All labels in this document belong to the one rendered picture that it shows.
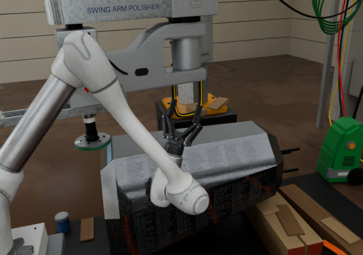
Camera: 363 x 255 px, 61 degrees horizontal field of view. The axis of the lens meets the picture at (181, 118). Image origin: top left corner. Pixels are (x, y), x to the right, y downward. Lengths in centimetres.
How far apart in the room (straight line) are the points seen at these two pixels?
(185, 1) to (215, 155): 92
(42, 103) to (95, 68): 28
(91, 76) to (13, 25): 703
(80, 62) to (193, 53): 109
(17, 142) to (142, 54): 90
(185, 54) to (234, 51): 684
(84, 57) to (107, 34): 688
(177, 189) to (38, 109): 56
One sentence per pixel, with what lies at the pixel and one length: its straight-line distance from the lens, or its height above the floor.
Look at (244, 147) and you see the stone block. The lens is 202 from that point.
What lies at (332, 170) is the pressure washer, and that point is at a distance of 317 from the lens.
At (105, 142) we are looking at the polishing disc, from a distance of 194.
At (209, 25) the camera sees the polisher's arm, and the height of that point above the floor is 145.
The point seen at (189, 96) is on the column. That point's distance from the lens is 270.
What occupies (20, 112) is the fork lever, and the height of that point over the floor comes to 111.
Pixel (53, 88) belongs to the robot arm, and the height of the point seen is 140.
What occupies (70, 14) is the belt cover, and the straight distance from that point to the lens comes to 174.
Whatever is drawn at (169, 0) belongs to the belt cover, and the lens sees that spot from 187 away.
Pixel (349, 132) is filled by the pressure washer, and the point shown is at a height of 52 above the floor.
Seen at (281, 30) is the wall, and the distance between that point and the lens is 937.
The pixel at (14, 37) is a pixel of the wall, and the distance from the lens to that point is 803.
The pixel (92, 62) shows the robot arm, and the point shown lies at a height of 150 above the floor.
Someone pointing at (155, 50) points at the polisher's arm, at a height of 139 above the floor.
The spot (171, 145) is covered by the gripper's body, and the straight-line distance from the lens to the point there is 122.
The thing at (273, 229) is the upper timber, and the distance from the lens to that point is 223.
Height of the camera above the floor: 168
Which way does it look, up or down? 21 degrees down
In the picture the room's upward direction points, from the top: 3 degrees counter-clockwise
